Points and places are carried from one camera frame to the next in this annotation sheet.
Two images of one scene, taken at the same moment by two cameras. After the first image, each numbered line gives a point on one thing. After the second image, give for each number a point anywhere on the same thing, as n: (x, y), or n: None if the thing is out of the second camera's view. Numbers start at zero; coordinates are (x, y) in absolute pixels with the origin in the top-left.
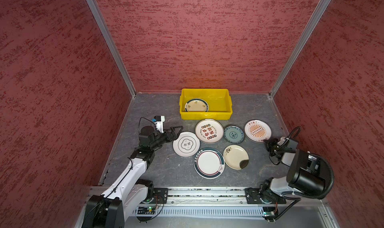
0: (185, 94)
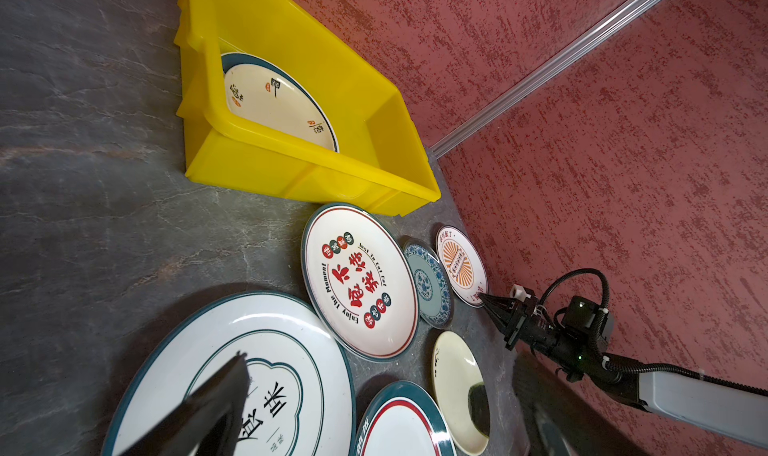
0: (381, 165)
